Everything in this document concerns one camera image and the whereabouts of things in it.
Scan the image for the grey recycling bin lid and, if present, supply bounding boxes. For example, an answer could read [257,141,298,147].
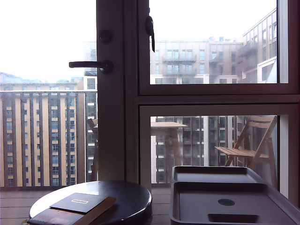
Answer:
[169,181,300,225]

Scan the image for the dark cardboard sleeve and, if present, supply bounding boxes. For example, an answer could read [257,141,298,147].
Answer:
[26,192,117,225]

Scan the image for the wooden balcony table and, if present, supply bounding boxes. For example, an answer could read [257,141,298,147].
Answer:
[150,121,188,167]

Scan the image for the round door lock knob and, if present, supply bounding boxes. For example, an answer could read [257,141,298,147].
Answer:
[97,29,113,44]

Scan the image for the green round sticker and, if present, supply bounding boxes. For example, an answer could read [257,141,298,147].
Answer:
[217,198,236,207]

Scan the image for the dark door lever handle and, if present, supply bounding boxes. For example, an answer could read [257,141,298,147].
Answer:
[68,60,115,75]

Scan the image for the black window handle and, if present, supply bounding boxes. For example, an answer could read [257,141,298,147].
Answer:
[145,15,156,53]

